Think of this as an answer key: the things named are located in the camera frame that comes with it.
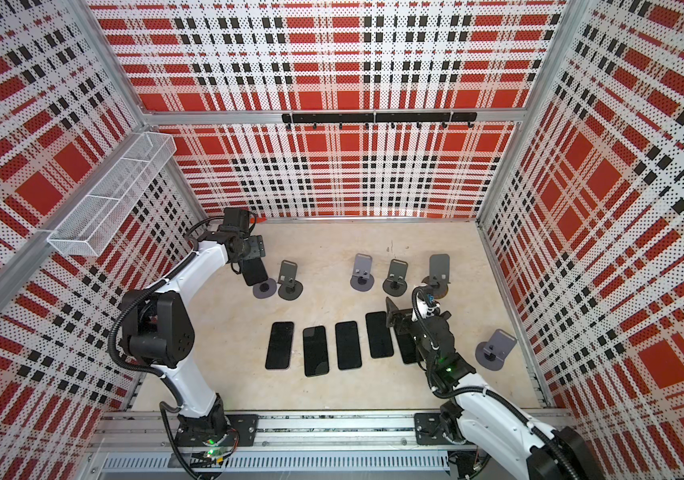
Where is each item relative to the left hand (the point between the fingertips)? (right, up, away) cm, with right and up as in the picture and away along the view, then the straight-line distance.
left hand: (246, 253), depth 93 cm
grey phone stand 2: (+49, -10, +5) cm, 50 cm away
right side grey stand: (+73, -28, -12) cm, 79 cm away
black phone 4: (+42, -26, -3) cm, 49 cm away
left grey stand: (+12, -12, +8) cm, 19 cm away
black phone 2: (+12, -28, -6) cm, 31 cm away
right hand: (+48, -12, -12) cm, 51 cm away
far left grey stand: (+3, -13, +8) cm, 15 cm away
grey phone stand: (+37, -9, +6) cm, 38 cm away
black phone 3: (+33, -29, -7) cm, 44 cm away
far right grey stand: (+62, -7, +3) cm, 63 cm away
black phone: (+2, -6, +2) cm, 7 cm away
